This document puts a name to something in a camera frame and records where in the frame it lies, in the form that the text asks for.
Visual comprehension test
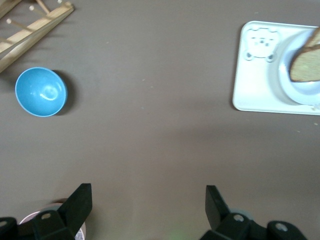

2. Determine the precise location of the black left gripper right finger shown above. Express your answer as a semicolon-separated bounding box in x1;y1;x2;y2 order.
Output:
201;185;307;240

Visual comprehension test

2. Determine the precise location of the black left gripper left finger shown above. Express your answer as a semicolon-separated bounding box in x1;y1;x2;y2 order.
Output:
0;183;93;240

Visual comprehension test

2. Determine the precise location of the white round plate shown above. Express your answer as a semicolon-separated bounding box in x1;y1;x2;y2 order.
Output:
276;29;320;106

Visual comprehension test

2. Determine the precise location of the brown bread slice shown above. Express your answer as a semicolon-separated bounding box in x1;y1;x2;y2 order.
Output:
289;46;320;83
298;26;320;51

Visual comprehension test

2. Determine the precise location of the blue bowl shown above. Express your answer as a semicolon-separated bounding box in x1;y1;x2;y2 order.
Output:
14;66;68;118

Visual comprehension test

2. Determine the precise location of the cream bear print tray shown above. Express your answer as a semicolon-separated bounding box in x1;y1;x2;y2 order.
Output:
231;20;320;116

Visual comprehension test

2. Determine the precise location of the wooden drying rack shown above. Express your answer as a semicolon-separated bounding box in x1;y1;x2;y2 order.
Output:
0;0;75;75

